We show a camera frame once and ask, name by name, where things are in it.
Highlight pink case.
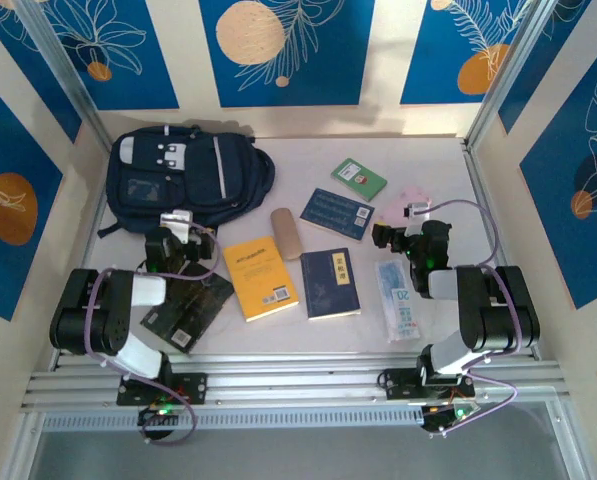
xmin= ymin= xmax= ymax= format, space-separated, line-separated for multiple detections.
xmin=375 ymin=184 xmax=435 ymax=226

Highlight blue booklet white print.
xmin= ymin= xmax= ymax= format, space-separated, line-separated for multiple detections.
xmin=298 ymin=187 xmax=376 ymax=245

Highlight black book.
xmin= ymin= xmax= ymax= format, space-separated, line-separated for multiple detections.
xmin=138 ymin=262 xmax=235 ymax=355

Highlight small green book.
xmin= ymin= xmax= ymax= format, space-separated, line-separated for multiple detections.
xmin=330 ymin=157 xmax=388 ymax=202

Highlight yellow book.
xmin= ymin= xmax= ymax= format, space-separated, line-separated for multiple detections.
xmin=221 ymin=235 xmax=300 ymax=324

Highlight blue white mask packet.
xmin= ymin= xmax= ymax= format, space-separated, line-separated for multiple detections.
xmin=374 ymin=258 xmax=424 ymax=344

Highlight navy blue backpack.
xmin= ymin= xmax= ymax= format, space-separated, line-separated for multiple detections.
xmin=97 ymin=123 xmax=279 ymax=240

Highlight dark blue book cream label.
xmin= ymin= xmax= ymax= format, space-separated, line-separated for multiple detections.
xmin=299 ymin=247 xmax=362 ymax=321

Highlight beige glasses case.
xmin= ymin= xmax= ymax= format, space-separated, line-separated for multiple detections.
xmin=269 ymin=207 xmax=305 ymax=262

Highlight blue poster dark circle leaves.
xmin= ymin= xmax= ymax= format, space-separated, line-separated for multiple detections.
xmin=520 ymin=44 xmax=597 ymax=310

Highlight blue poster beige circle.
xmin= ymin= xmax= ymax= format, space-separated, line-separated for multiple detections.
xmin=199 ymin=0 xmax=375 ymax=108

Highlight blue poster orange circle fern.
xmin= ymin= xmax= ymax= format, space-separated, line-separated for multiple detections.
xmin=400 ymin=0 xmax=547 ymax=106

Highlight blue poster orange circle flower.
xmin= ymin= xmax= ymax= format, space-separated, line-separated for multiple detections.
xmin=0 ymin=69 xmax=65 ymax=322

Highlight blue poster small orange circle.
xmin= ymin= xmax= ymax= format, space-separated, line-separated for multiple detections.
xmin=27 ymin=0 xmax=180 ymax=112

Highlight blue poster white flower lines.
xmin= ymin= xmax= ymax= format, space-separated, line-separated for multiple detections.
xmin=0 ymin=0 xmax=83 ymax=145
xmin=497 ymin=0 xmax=595 ymax=135

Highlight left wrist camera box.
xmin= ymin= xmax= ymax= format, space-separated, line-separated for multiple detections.
xmin=159 ymin=209 xmax=194 ymax=240

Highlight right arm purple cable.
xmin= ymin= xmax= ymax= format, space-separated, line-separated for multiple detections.
xmin=425 ymin=198 xmax=524 ymax=439

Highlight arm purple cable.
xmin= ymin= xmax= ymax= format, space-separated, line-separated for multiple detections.
xmin=425 ymin=198 xmax=524 ymax=439
xmin=85 ymin=224 xmax=222 ymax=447

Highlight aluminium side rail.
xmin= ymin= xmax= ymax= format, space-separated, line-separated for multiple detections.
xmin=50 ymin=144 xmax=124 ymax=371
xmin=461 ymin=142 xmax=542 ymax=361

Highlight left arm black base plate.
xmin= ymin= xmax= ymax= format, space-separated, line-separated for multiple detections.
xmin=116 ymin=372 xmax=209 ymax=407

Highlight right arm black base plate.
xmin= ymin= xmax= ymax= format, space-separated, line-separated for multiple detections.
xmin=381 ymin=367 xmax=477 ymax=401

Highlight aluminium frame rail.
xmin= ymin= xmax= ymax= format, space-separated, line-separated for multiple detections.
xmin=20 ymin=352 xmax=569 ymax=414

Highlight grey slotted cable duct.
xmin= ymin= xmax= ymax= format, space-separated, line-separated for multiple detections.
xmin=42 ymin=407 xmax=427 ymax=431

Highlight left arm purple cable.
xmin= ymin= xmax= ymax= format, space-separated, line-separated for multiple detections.
xmin=85 ymin=224 xmax=222 ymax=447

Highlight aluminium frame post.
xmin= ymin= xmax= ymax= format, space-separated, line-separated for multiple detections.
xmin=12 ymin=0 xmax=122 ymax=159
xmin=462 ymin=0 xmax=567 ymax=151

